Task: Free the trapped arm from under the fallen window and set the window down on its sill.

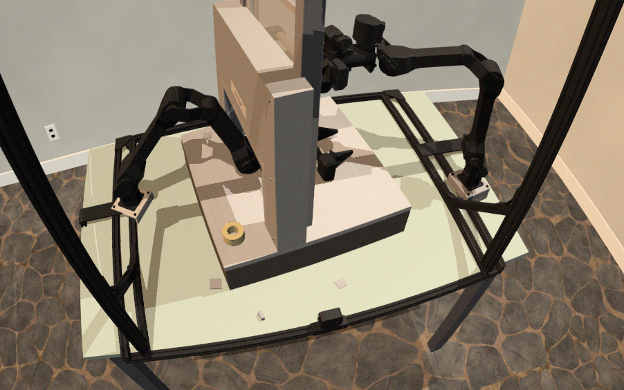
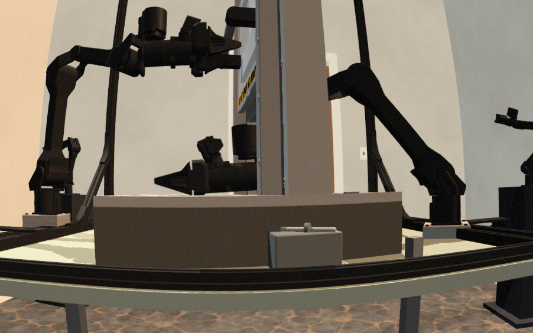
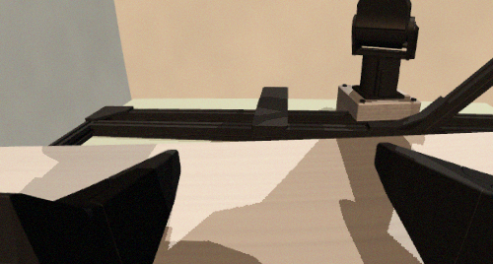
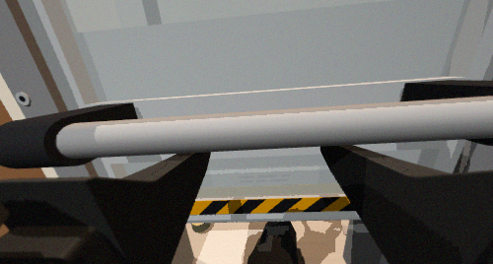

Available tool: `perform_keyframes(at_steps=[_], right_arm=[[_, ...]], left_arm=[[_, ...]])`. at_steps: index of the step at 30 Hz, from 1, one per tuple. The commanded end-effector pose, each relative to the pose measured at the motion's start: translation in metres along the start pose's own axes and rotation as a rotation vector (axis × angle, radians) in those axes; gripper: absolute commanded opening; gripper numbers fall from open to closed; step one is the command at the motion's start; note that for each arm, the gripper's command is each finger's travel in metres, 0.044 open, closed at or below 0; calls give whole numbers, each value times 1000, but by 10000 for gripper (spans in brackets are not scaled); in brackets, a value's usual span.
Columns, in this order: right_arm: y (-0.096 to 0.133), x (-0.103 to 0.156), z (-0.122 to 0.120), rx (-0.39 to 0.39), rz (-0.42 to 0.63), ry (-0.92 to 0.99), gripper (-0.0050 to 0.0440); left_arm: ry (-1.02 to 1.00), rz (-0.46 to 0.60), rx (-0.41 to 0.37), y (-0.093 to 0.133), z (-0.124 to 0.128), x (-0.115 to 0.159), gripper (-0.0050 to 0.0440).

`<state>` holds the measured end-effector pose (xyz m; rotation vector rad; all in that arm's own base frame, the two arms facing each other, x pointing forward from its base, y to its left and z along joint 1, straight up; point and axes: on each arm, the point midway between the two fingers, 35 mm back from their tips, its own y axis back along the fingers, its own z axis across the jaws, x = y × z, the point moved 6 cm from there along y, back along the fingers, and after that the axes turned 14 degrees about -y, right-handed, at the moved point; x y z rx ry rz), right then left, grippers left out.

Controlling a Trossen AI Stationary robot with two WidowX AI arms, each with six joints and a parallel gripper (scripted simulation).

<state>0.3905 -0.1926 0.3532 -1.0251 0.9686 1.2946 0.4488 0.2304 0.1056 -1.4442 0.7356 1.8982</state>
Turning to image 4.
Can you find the tan masking tape roll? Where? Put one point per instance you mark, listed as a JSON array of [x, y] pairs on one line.
[[200, 227]]

